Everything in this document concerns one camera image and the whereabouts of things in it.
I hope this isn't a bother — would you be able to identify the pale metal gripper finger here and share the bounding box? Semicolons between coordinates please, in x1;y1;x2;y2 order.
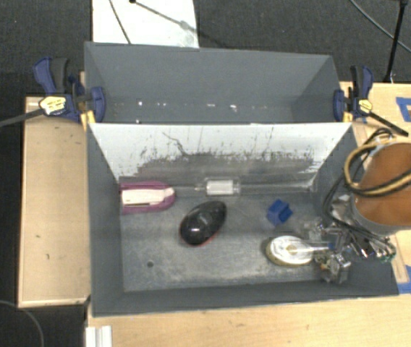
301;242;352;285
298;218;336;239

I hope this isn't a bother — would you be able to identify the white and gold round disc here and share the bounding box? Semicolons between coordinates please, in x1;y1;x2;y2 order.
264;234;317;268

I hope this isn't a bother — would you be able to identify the blue block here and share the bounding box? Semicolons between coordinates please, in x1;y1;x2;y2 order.
266;198;295;228

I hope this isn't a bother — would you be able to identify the grey metal bin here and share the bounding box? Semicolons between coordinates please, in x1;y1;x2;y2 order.
83;40;400;318

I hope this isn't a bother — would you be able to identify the clear glass tube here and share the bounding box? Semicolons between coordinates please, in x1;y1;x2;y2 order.
194;177;243;197

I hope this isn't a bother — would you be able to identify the black computer mouse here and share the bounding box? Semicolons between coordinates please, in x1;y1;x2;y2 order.
179;200;228;247

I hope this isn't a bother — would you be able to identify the purple and white stapler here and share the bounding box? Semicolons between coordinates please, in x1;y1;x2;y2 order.
119;180;177;215

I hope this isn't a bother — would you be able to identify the pale wood flat board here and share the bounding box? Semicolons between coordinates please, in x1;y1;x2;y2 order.
17;95;93;309

